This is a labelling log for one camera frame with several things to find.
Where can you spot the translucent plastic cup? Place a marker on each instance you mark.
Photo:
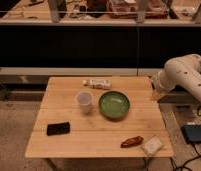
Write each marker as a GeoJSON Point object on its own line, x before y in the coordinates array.
{"type": "Point", "coordinates": [84, 101]}

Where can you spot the green ceramic bowl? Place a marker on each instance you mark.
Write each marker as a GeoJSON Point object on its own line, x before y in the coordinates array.
{"type": "Point", "coordinates": [114, 105]}

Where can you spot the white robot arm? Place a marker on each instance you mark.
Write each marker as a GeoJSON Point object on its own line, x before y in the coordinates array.
{"type": "Point", "coordinates": [182, 71]}

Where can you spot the white plastic bottle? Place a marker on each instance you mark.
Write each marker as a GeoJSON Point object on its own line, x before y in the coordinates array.
{"type": "Point", "coordinates": [98, 83]}

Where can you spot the wooden table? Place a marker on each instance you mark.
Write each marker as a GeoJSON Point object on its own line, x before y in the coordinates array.
{"type": "Point", "coordinates": [93, 136]}

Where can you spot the black rectangular phone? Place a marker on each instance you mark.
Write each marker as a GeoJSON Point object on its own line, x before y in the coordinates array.
{"type": "Point", "coordinates": [58, 128]}

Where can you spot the red chili pepper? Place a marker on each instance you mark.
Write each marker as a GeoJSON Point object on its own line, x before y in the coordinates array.
{"type": "Point", "coordinates": [132, 142]}

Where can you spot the beige sponge block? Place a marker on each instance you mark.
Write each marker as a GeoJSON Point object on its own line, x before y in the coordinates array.
{"type": "Point", "coordinates": [152, 146]}

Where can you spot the black foot pedal box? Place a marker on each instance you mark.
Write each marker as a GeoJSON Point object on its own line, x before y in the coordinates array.
{"type": "Point", "coordinates": [191, 133]}

